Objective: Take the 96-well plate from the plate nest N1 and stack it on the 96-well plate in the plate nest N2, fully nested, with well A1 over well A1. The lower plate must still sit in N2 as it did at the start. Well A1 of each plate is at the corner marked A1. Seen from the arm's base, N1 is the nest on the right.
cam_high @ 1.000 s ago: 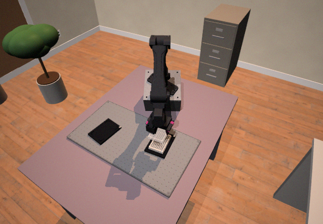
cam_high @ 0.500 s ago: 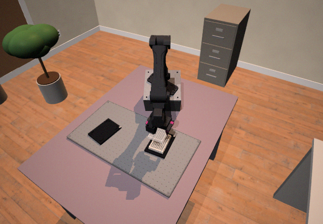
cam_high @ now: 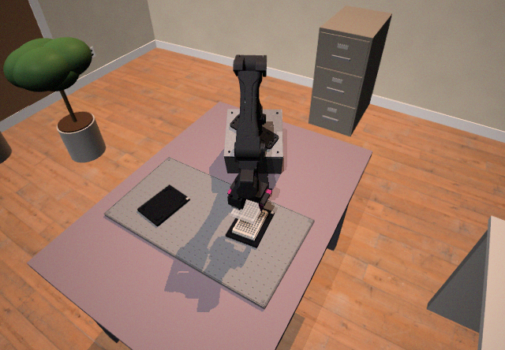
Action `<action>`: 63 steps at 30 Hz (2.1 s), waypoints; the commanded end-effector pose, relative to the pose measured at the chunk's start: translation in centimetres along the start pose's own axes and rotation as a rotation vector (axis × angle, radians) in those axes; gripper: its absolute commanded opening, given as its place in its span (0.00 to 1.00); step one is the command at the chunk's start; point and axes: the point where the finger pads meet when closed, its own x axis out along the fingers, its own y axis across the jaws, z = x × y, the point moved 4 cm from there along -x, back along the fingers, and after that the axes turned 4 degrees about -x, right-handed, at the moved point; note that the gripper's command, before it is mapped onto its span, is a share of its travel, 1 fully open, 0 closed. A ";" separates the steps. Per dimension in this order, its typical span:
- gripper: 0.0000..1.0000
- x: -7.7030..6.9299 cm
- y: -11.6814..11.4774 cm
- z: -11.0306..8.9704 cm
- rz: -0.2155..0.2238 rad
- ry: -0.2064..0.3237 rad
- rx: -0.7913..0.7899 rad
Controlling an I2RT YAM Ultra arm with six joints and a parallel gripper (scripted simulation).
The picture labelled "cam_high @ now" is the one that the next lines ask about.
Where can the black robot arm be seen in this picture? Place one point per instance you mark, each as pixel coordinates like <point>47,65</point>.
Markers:
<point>251,138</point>

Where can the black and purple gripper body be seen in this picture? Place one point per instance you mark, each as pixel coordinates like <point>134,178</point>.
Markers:
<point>261,196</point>

